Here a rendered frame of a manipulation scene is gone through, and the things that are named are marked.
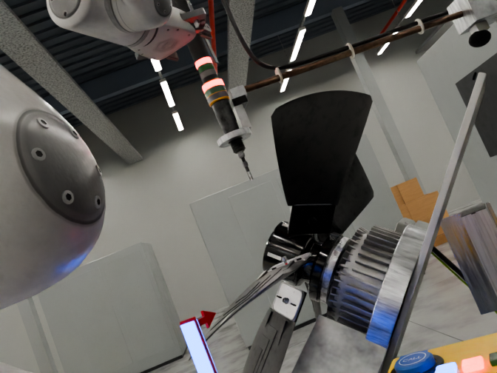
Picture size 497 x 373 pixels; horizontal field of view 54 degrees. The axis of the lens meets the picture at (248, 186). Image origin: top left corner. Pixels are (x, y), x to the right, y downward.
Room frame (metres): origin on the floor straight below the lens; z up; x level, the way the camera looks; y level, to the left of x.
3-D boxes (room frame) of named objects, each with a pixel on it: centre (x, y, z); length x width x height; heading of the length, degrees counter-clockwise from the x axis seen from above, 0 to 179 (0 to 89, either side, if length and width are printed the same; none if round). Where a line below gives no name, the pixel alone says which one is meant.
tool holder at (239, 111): (0.94, -0.02, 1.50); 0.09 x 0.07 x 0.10; 100
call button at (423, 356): (0.51, -0.09, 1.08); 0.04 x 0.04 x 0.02
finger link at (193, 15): (0.83, -0.01, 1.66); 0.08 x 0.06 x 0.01; 73
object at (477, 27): (1.04, -0.59, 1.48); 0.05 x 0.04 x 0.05; 100
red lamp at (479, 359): (0.46, -0.13, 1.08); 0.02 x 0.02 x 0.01; 65
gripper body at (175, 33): (0.81, 0.05, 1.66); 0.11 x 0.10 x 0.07; 155
